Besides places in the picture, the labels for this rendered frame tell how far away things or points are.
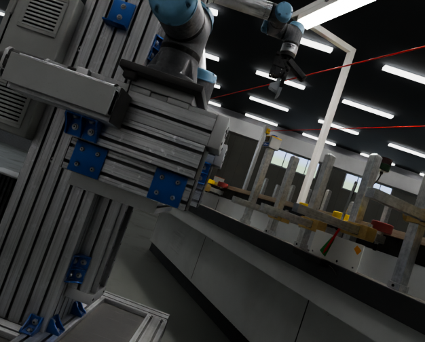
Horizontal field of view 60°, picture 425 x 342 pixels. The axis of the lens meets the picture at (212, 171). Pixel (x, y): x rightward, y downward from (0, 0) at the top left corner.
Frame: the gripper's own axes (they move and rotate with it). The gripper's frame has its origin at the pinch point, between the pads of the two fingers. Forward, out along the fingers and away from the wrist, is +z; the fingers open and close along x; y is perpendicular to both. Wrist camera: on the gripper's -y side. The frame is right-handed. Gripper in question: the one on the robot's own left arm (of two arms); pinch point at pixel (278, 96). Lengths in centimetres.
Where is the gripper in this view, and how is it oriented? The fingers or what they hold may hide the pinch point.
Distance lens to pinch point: 176.1
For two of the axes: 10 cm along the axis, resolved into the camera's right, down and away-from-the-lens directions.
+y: -9.4, -3.3, 0.5
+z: -3.3, 9.4, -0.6
